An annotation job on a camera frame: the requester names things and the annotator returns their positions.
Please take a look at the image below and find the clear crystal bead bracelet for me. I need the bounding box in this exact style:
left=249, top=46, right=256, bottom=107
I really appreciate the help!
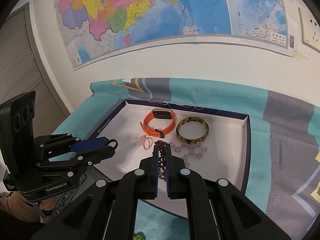
left=170, top=141, right=208, bottom=168

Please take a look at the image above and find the pink stone ring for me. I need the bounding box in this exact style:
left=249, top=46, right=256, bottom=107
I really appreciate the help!
left=135, top=134, right=154, bottom=150

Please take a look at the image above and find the tortoiseshell bangle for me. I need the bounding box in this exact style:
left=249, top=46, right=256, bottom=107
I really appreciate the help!
left=176, top=116, right=209, bottom=145

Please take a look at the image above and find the maroon beaded bracelet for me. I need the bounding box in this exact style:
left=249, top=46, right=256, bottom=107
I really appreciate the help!
left=153, top=140, right=171, bottom=181

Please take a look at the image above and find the orange smart watch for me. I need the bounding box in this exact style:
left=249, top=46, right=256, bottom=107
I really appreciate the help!
left=140, top=108, right=176, bottom=138

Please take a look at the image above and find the left hand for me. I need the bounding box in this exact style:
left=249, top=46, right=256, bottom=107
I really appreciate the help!
left=38, top=197, right=56, bottom=213

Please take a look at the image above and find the dark blue tray box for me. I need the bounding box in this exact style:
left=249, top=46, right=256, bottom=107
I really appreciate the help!
left=82, top=99, right=252, bottom=219

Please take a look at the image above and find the teal grey bed sheet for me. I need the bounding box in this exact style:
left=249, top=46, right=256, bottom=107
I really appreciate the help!
left=56, top=78, right=319, bottom=239

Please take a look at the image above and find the grey wooden door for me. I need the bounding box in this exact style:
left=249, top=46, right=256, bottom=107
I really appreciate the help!
left=0, top=4, right=70, bottom=137

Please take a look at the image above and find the colourful wall map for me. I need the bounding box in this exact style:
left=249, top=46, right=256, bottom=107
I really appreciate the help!
left=54, top=0, right=295, bottom=69

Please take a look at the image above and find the white wall socket panel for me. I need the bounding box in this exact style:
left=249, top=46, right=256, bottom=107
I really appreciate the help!
left=298, top=7, right=320, bottom=52

